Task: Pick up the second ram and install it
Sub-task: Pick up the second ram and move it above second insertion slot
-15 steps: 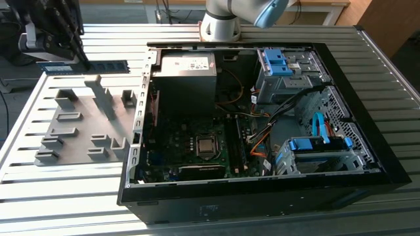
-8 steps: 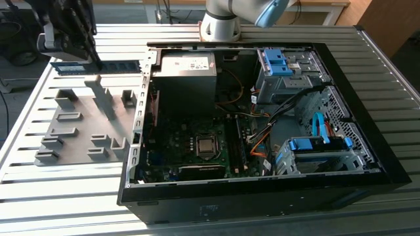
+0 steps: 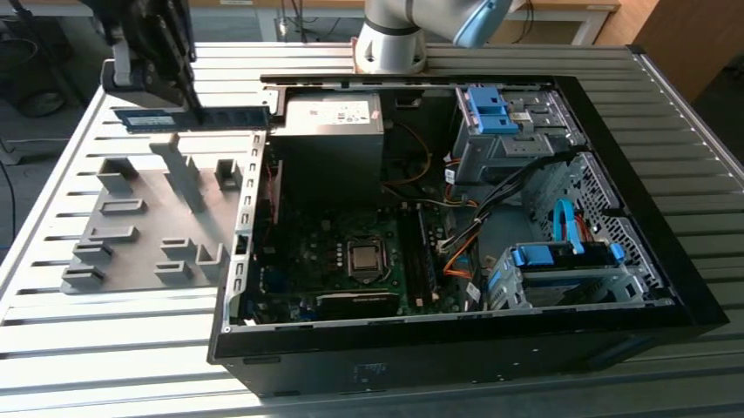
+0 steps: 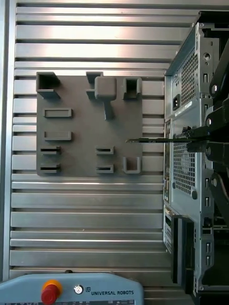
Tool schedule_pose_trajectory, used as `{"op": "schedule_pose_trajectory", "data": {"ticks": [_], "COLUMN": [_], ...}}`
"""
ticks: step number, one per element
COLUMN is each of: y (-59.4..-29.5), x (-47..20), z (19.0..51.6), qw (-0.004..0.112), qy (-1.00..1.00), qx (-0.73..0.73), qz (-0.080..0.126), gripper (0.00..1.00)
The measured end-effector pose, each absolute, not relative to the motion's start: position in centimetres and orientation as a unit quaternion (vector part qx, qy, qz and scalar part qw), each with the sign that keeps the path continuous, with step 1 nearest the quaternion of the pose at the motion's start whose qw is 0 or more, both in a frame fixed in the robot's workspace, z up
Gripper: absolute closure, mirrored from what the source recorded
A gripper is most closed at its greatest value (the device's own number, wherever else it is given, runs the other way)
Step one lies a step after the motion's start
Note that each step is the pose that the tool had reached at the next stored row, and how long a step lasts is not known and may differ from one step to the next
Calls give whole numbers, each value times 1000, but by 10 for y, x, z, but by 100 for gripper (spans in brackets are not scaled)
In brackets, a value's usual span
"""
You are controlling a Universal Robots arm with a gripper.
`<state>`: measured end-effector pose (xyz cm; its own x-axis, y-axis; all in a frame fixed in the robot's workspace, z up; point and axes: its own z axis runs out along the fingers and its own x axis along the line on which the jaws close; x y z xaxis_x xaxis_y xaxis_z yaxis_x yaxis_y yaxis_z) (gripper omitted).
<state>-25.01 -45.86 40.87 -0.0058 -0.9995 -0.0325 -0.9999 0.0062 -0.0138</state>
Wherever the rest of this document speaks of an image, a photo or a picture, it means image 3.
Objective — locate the black graphics card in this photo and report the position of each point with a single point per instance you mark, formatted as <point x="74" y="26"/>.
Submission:
<point x="357" y="305"/>

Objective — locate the black open PC case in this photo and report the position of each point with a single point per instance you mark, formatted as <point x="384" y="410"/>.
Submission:
<point x="407" y="361"/>

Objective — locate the silver disk bay cage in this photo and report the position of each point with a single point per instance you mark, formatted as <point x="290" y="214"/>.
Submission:
<point x="582" y="275"/>

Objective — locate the white framed desk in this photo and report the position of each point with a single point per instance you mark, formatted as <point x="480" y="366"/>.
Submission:
<point x="590" y="26"/>

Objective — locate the grey parts rack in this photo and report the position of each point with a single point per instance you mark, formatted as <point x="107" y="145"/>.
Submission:
<point x="157" y="217"/>

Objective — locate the small wooden cabinet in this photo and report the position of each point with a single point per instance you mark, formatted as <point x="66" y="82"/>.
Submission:
<point x="631" y="22"/>

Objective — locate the green motherboard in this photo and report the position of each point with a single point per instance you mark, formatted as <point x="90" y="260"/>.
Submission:
<point x="308" y="261"/>

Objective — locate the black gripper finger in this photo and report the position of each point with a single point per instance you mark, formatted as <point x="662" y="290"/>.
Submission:
<point x="181" y="65"/>

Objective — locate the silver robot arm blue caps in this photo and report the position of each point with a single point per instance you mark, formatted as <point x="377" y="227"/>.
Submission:
<point x="387" y="48"/>

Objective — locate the grey power supply unit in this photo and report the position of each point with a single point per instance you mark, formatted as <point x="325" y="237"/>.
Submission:
<point x="325" y="157"/>

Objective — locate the blue disk carrier with disk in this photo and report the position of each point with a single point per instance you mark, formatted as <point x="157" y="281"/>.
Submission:
<point x="537" y="256"/>

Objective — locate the CPU socket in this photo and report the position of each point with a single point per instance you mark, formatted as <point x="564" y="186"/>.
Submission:
<point x="350" y="274"/>

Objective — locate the green RAM stick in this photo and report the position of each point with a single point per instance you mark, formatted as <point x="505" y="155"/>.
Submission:
<point x="233" y="116"/>

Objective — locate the silver drive cage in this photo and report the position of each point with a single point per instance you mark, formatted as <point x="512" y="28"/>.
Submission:
<point x="523" y="148"/>

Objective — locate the white background table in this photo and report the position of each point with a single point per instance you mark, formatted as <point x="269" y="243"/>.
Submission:
<point x="268" y="26"/>

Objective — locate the black wrist camera white bracket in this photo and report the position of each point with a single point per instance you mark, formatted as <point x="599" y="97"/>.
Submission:
<point x="139" y="89"/>

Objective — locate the black wheeled cart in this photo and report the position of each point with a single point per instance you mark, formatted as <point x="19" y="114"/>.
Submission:
<point x="41" y="102"/>

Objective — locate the large wooden cabinet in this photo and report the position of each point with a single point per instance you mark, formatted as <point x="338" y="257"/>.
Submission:
<point x="692" y="39"/>

